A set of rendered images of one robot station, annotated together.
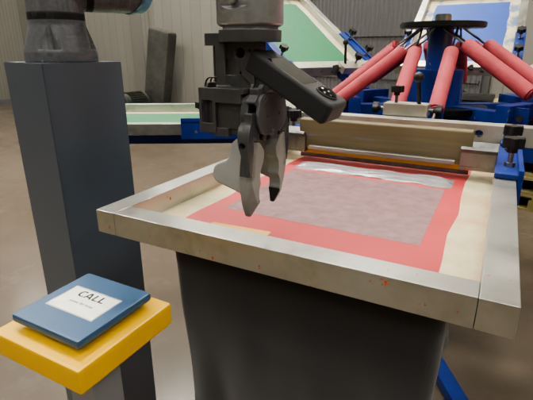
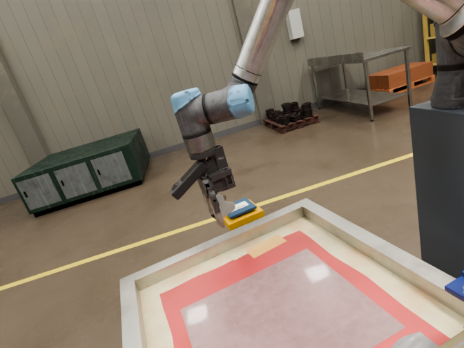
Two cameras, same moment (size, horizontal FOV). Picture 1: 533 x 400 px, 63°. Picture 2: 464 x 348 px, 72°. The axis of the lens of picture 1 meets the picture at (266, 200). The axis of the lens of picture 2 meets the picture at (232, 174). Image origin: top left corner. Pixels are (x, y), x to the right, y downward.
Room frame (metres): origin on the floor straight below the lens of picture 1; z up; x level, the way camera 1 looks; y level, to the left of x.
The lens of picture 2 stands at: (1.15, -0.49, 1.44)
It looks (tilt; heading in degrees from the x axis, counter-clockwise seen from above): 19 degrees down; 137
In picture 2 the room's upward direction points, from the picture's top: 16 degrees counter-clockwise
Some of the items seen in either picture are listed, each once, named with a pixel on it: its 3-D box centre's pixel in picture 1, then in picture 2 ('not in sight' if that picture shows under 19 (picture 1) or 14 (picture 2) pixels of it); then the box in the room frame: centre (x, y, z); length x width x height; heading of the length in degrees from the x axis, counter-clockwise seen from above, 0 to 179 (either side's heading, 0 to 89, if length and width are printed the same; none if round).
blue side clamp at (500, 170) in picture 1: (507, 169); not in sight; (0.93, -0.53, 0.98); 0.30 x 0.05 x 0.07; 152
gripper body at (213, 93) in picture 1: (245, 85); (211, 170); (0.53, 0.03, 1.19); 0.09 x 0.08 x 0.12; 62
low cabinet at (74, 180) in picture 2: not in sight; (92, 168); (-4.49, 1.64, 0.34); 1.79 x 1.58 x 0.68; 51
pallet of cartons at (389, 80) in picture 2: not in sight; (398, 79); (-0.94, 6.66, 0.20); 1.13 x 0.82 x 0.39; 51
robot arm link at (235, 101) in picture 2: not in sight; (230, 103); (0.61, 0.08, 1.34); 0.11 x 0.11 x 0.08; 30
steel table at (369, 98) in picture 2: not in sight; (354, 80); (-1.26, 5.31, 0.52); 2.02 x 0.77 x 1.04; 141
